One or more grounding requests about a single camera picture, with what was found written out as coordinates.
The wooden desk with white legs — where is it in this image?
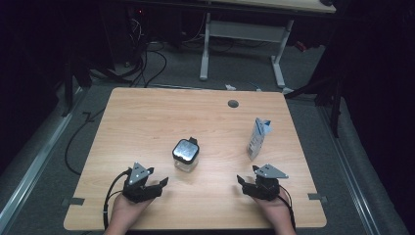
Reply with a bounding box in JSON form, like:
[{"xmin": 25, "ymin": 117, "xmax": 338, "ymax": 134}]
[{"xmin": 199, "ymin": 0, "xmax": 338, "ymax": 90}]

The bundle of black cables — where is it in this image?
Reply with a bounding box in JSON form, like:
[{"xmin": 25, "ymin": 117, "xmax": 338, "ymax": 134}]
[{"xmin": 128, "ymin": 16, "xmax": 168, "ymax": 89}]

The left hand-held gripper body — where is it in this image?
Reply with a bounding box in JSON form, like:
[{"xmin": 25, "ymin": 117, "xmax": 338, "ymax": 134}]
[{"xmin": 121, "ymin": 162, "xmax": 163, "ymax": 204}]

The person's left hand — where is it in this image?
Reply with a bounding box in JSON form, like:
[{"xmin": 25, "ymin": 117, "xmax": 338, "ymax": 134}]
[{"xmin": 109, "ymin": 192, "xmax": 155, "ymax": 231}]

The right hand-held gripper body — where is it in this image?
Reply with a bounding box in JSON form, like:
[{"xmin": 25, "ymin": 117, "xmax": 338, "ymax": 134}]
[{"xmin": 243, "ymin": 164, "xmax": 290, "ymax": 202}]

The clear jar with black lid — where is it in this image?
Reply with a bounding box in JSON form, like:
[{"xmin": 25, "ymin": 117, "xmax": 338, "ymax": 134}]
[{"xmin": 171, "ymin": 136, "xmax": 201, "ymax": 173}]

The metal floor rail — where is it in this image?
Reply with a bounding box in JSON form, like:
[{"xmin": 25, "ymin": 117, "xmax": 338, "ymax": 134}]
[
  {"xmin": 0, "ymin": 87, "xmax": 86, "ymax": 227},
  {"xmin": 320, "ymin": 105, "xmax": 382, "ymax": 235}
]

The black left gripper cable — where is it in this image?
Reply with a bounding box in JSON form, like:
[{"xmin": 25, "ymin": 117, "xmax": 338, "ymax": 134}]
[{"xmin": 102, "ymin": 168, "xmax": 132, "ymax": 230}]

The white packet with blue print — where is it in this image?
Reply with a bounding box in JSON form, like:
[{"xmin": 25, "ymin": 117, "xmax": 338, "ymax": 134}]
[{"xmin": 246, "ymin": 117, "xmax": 274, "ymax": 162}]

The grey tape piece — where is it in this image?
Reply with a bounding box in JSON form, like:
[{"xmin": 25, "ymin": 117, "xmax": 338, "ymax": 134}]
[
  {"xmin": 61, "ymin": 196, "xmax": 85, "ymax": 207},
  {"xmin": 307, "ymin": 192, "xmax": 329, "ymax": 202}
]

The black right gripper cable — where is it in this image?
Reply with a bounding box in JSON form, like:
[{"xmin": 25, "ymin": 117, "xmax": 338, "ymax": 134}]
[{"xmin": 278, "ymin": 185, "xmax": 298, "ymax": 232}]

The black floor cable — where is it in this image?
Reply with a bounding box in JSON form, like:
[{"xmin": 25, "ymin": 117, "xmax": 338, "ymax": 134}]
[{"xmin": 64, "ymin": 107, "xmax": 106, "ymax": 176}]

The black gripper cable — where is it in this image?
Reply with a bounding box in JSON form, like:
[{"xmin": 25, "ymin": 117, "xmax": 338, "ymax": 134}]
[
  {"xmin": 278, "ymin": 185, "xmax": 298, "ymax": 232},
  {"xmin": 102, "ymin": 168, "xmax": 132, "ymax": 230}
]

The person's right hand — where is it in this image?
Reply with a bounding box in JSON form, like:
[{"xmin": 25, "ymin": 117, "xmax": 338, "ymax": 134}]
[{"xmin": 255, "ymin": 195, "xmax": 294, "ymax": 231}]

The black metal stand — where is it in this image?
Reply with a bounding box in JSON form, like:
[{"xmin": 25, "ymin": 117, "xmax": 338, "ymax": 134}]
[
  {"xmin": 283, "ymin": 73, "xmax": 345, "ymax": 139},
  {"xmin": 61, "ymin": 53, "xmax": 93, "ymax": 118}
]

